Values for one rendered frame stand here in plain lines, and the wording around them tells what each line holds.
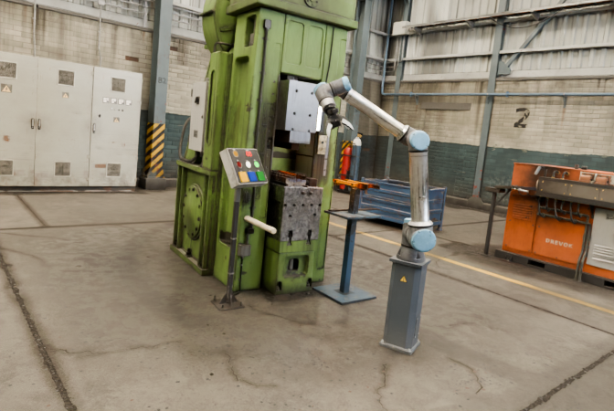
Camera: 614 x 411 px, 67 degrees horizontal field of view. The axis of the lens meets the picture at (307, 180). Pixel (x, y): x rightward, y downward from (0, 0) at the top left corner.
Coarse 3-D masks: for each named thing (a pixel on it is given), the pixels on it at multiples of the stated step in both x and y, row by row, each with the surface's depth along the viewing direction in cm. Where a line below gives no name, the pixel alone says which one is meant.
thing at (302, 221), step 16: (272, 192) 385; (288, 192) 371; (320, 192) 388; (272, 208) 391; (288, 208) 373; (304, 208) 382; (320, 208) 391; (272, 224) 390; (288, 224) 375; (304, 224) 384; (288, 240) 378
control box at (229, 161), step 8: (224, 152) 326; (232, 152) 328; (240, 152) 336; (248, 152) 343; (256, 152) 352; (224, 160) 326; (232, 160) 324; (240, 160) 332; (248, 160) 339; (256, 160) 347; (232, 168) 323; (240, 168) 328; (248, 168) 335; (256, 168) 343; (232, 176) 323; (248, 176) 331; (256, 176) 339; (264, 176) 348; (232, 184) 323; (240, 184) 322; (248, 184) 331; (256, 184) 341
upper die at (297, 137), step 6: (276, 132) 389; (282, 132) 380; (288, 132) 373; (294, 132) 373; (300, 132) 376; (306, 132) 379; (276, 138) 389; (282, 138) 380; (288, 138) 373; (294, 138) 374; (300, 138) 377; (306, 138) 380
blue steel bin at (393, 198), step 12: (372, 180) 784; (384, 180) 808; (396, 180) 805; (360, 192) 770; (372, 192) 755; (384, 192) 738; (396, 192) 722; (408, 192) 707; (432, 192) 715; (444, 192) 741; (360, 204) 770; (372, 204) 755; (384, 204) 739; (396, 204) 721; (408, 204) 706; (432, 204) 723; (444, 204) 744; (384, 216) 737; (396, 216) 723; (408, 216) 707; (432, 216) 727
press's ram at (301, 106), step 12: (288, 84) 365; (300, 84) 370; (312, 84) 376; (288, 96) 365; (300, 96) 371; (312, 96) 378; (288, 108) 367; (300, 108) 373; (312, 108) 379; (276, 120) 380; (288, 120) 368; (300, 120) 374; (312, 120) 381; (312, 132) 383
